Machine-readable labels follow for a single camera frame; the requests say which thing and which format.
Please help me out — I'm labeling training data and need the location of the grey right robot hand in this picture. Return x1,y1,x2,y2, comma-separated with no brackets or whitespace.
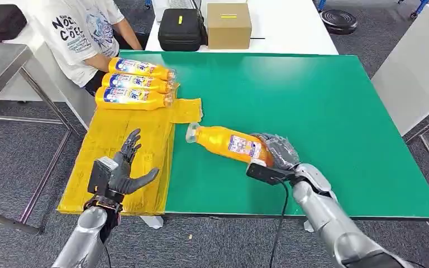
251,132,302,171

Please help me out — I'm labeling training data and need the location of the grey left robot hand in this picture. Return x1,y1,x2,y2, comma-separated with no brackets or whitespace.
108,128,161,196

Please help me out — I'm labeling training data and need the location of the orange drink bottle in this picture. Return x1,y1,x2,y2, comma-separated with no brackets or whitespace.
108,56,177,82
94,86,174,111
185,122,275,168
101,72,175,95

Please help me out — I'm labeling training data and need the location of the yellow plastic sheet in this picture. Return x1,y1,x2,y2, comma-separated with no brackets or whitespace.
56,83,204,217

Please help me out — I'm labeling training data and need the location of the green table mat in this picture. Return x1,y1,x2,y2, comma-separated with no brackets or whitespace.
118,50,429,222

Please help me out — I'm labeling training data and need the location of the brown cardboard box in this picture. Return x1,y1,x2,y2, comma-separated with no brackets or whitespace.
206,2,253,50

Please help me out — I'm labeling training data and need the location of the round black base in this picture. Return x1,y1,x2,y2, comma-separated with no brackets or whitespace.
318,8,359,36

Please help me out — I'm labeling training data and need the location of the person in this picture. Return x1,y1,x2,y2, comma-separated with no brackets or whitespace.
32,0,144,98

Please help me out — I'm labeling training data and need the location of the black zip case yellow tag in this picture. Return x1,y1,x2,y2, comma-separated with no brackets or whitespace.
158,8,208,52

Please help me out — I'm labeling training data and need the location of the white side table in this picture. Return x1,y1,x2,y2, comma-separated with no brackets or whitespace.
370,3,429,190

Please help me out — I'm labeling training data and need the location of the grey laptop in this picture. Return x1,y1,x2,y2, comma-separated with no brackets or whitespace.
151,0,197,11

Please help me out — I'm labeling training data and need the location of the black flat case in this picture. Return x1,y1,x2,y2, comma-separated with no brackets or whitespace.
0,4,28,43

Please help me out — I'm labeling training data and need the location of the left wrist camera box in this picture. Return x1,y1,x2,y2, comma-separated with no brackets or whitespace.
87,156,120,195

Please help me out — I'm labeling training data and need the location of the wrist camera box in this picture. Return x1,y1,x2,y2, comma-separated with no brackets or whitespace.
87,156,120,195
245,162,297,186

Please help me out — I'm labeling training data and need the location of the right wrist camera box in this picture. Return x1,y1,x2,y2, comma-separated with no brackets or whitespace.
245,162,297,186

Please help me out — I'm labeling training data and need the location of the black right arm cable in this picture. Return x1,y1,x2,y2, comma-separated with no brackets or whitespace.
269,177,292,268

